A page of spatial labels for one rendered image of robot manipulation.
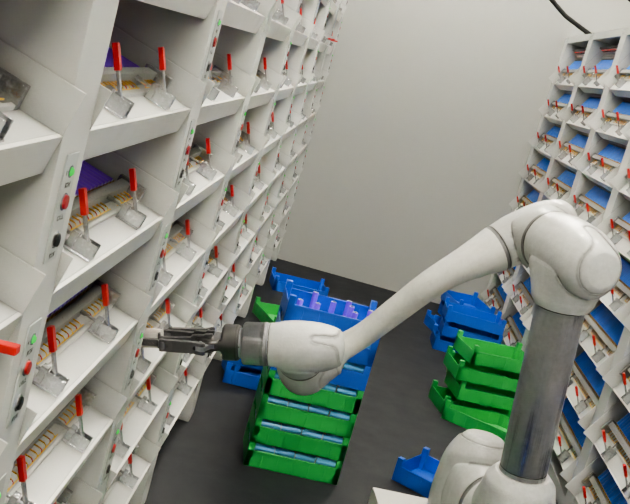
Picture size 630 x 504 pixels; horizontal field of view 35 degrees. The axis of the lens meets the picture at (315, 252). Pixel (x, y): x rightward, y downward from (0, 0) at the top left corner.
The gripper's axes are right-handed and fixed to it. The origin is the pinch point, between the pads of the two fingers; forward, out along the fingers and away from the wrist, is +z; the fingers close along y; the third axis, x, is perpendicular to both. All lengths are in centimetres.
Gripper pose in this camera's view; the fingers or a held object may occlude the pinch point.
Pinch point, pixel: (144, 337)
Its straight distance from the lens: 210.7
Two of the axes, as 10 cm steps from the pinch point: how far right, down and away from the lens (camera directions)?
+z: -10.0, -0.5, 0.6
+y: 0.7, -1.8, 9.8
